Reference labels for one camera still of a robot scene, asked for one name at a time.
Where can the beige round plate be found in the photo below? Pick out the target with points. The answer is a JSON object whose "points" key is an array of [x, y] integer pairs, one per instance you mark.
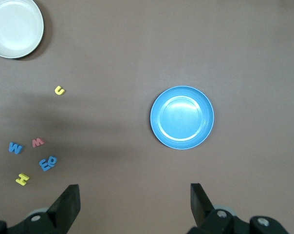
{"points": [[14, 29]]}

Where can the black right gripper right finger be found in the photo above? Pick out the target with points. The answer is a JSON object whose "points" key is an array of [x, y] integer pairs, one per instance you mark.
{"points": [[201, 212]]}

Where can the red foam letter w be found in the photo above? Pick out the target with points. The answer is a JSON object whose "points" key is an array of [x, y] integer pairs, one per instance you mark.
{"points": [[38, 143]]}

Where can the blue foam capital W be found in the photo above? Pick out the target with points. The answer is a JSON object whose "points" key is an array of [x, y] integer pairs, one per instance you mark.
{"points": [[15, 148]]}

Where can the yellow foam letter H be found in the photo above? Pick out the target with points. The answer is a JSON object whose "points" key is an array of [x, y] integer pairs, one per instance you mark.
{"points": [[22, 179]]}

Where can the blue round plate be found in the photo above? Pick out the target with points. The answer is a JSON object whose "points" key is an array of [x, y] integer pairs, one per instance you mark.
{"points": [[182, 117]]}

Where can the blue foam letter m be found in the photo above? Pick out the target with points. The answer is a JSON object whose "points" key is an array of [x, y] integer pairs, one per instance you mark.
{"points": [[44, 165]]}

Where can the brown table mat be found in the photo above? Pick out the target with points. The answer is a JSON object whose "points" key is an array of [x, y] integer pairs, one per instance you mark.
{"points": [[113, 48]]}

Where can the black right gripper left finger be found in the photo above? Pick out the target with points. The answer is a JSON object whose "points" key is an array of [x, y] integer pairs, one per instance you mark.
{"points": [[64, 212]]}

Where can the yellow foam letter u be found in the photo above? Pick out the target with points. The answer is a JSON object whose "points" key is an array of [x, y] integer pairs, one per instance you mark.
{"points": [[57, 92]]}

